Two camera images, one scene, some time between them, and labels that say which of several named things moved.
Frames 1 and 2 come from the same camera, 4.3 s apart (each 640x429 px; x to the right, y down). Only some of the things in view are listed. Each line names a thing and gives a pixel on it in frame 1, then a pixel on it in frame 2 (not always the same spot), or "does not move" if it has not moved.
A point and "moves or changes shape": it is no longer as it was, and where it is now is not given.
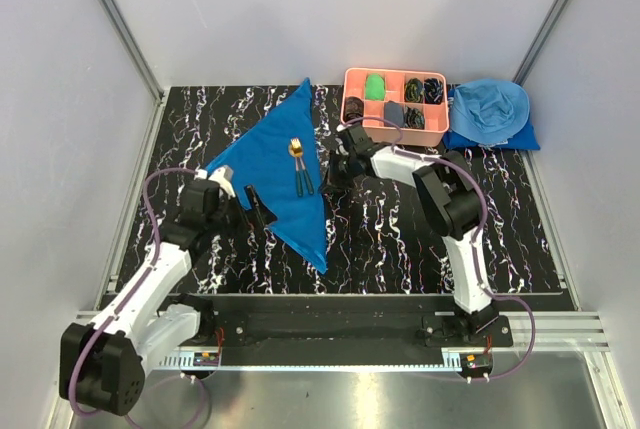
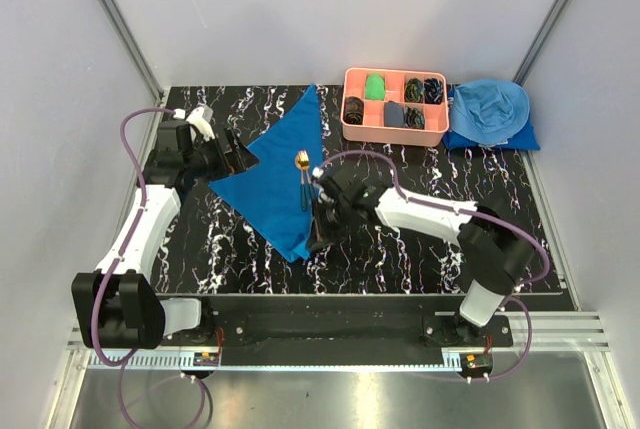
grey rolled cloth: x=394 y=112 does not move
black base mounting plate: x=347 y=323 does not move
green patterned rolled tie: x=413 y=90 does not move
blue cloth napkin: x=279 y=158 moves or changes shape
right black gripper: x=332 y=182 -> x=322 y=235
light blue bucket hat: x=488 y=111 does not move
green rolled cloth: x=374 y=87 does not move
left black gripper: x=262 y=215 -> x=238 y=160
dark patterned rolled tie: x=353 y=108 does not move
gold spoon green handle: x=296 y=156 -> x=302 y=187
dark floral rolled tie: x=413 y=119 does not move
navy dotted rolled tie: x=433 y=91 does not move
